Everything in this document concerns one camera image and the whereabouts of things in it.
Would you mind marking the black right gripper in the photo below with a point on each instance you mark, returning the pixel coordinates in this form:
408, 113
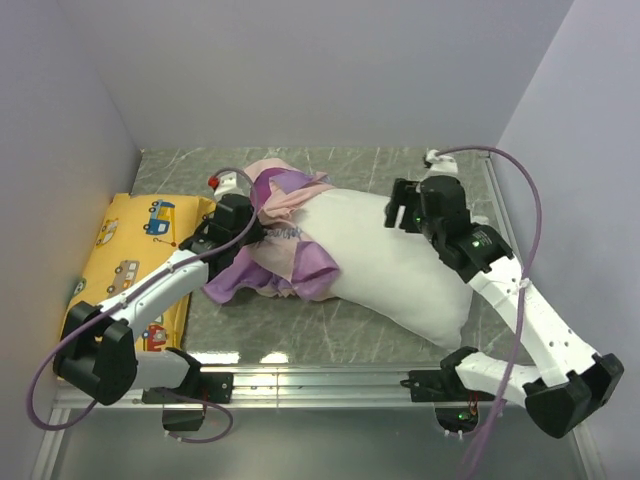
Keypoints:
405, 193

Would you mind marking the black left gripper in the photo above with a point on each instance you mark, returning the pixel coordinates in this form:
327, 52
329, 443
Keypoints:
258, 232

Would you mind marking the pink purple pillowcase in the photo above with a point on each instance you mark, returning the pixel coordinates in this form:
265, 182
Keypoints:
287, 262

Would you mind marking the white pillow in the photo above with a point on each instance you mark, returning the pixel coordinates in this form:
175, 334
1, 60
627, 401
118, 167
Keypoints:
389, 271

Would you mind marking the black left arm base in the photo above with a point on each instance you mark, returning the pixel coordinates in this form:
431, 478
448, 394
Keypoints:
184, 409

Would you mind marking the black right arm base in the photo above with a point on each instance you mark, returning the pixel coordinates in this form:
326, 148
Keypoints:
456, 408

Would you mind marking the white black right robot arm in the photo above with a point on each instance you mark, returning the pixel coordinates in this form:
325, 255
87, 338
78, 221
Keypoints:
568, 379

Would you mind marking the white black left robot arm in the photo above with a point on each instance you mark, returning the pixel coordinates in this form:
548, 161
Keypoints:
97, 353

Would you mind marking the yellow cartoon car pillow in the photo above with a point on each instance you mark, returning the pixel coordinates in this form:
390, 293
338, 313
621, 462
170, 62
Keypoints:
138, 234

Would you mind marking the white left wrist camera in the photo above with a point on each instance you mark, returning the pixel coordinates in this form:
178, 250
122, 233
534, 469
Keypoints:
224, 184

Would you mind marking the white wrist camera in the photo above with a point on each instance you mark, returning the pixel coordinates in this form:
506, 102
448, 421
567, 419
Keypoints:
224, 184
439, 164

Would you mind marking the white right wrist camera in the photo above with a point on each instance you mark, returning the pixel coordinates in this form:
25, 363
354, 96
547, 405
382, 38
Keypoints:
439, 164

